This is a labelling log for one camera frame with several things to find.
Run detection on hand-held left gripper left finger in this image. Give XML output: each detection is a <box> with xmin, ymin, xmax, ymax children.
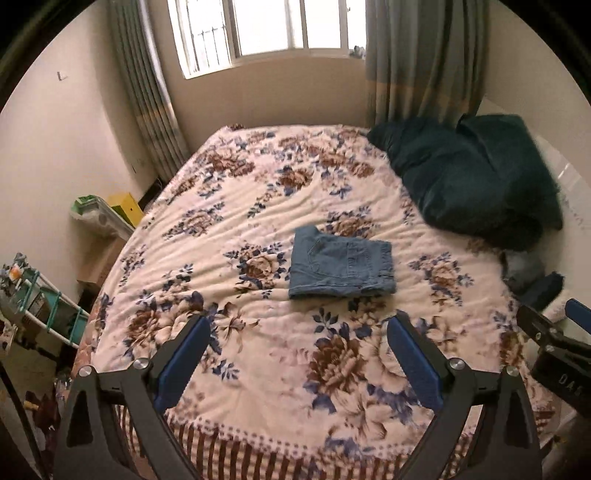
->
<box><xmin>53</xmin><ymin>314</ymin><xmax>212</xmax><ymax>480</ymax></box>

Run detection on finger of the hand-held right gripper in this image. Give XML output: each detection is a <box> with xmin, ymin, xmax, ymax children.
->
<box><xmin>516</xmin><ymin>305</ymin><xmax>578</xmax><ymax>355</ymax></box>
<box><xmin>564</xmin><ymin>298</ymin><xmax>591</xmax><ymax>334</ymax></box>

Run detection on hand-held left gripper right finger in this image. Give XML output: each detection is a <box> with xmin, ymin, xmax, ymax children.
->
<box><xmin>387</xmin><ymin>311</ymin><xmax>542</xmax><ymax>480</ymax></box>

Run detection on blue denim pants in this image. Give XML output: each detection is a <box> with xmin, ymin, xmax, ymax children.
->
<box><xmin>288</xmin><ymin>225</ymin><xmax>397</xmax><ymax>300</ymax></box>

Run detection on dark blue cloth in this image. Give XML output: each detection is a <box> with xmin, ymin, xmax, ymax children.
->
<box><xmin>519</xmin><ymin>272</ymin><xmax>565</xmax><ymax>310</ymax></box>

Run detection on grey cloth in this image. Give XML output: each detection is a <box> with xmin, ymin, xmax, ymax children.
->
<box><xmin>501</xmin><ymin>251</ymin><xmax>546</xmax><ymax>291</ymax></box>

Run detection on floral printed blanket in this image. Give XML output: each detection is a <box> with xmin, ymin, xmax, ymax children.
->
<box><xmin>74</xmin><ymin>124</ymin><xmax>555</xmax><ymax>480</ymax></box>

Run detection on cardboard box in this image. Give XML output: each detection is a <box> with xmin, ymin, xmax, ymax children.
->
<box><xmin>76</xmin><ymin>237</ymin><xmax>123</xmax><ymax>294</ymax></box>

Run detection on teal and white rack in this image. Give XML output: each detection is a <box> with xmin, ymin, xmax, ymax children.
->
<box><xmin>0</xmin><ymin>253</ymin><xmax>90</xmax><ymax>349</ymax></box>

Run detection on dark green quilt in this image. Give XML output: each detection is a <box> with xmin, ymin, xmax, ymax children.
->
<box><xmin>368</xmin><ymin>113</ymin><xmax>565</xmax><ymax>252</ymax></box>

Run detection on yellow box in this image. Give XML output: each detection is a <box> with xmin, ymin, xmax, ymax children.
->
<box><xmin>107</xmin><ymin>192</ymin><xmax>144</xmax><ymax>228</ymax></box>

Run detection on white plastic shelf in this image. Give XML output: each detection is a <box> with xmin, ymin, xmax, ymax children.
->
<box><xmin>70</xmin><ymin>196</ymin><xmax>136</xmax><ymax>241</ymax></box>

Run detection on green striped curtain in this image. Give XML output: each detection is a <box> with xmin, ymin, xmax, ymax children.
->
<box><xmin>365</xmin><ymin>0</ymin><xmax>489</xmax><ymax>127</ymax></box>
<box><xmin>108</xmin><ymin>0</ymin><xmax>191</xmax><ymax>183</ymax></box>

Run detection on window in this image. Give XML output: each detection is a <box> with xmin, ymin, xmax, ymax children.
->
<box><xmin>167</xmin><ymin>0</ymin><xmax>368</xmax><ymax>80</ymax></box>

